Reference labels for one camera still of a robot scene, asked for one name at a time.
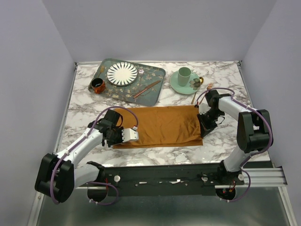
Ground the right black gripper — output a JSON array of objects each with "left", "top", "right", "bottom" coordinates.
[{"left": 197, "top": 109, "right": 223, "bottom": 137}]

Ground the orange-brown cloth napkin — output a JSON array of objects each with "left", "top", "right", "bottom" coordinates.
[{"left": 113, "top": 105, "right": 203, "bottom": 149}]

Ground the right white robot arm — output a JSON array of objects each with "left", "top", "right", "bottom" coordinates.
[{"left": 195, "top": 88, "right": 273, "bottom": 185}]

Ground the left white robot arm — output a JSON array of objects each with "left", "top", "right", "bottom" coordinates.
[{"left": 34, "top": 110, "right": 123, "bottom": 204}]

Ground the copper fork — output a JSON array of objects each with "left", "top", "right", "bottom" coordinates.
[{"left": 190, "top": 82, "right": 214, "bottom": 105}]

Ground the gold spoon with flower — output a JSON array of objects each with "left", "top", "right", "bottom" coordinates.
[{"left": 190, "top": 77, "right": 204, "bottom": 90}]

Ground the mint green saucer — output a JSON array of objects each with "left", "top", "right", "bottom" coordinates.
[{"left": 169, "top": 71, "right": 201, "bottom": 95}]

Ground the copper black mug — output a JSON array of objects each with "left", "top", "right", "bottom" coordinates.
[{"left": 89, "top": 78, "right": 106, "bottom": 94}]

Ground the mint green cup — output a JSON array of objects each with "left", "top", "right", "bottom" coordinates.
[{"left": 178, "top": 67, "right": 191, "bottom": 87}]

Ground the teal floral serving tray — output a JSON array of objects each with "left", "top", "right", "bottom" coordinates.
[{"left": 88, "top": 58, "right": 166, "bottom": 106}]

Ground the copper table knife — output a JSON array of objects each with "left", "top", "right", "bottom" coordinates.
[{"left": 133, "top": 81, "right": 161, "bottom": 98}]

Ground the white black striped plate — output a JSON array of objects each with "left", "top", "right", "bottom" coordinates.
[{"left": 106, "top": 62, "right": 138, "bottom": 86}]

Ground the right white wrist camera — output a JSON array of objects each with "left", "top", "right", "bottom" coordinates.
[{"left": 198, "top": 103, "right": 210, "bottom": 115}]

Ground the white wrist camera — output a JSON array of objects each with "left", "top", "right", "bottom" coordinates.
[
  {"left": 121, "top": 128, "right": 139, "bottom": 143},
  {"left": 198, "top": 103, "right": 210, "bottom": 115}
]

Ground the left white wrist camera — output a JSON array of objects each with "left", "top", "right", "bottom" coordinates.
[{"left": 121, "top": 128, "right": 139, "bottom": 143}]

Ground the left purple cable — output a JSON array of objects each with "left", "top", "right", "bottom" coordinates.
[{"left": 48, "top": 106, "right": 139, "bottom": 205}]

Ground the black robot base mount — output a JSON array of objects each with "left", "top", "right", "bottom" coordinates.
[{"left": 96, "top": 163, "right": 244, "bottom": 196}]

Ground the aluminium frame rail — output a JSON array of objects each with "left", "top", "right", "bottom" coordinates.
[{"left": 75, "top": 167, "right": 288, "bottom": 188}]

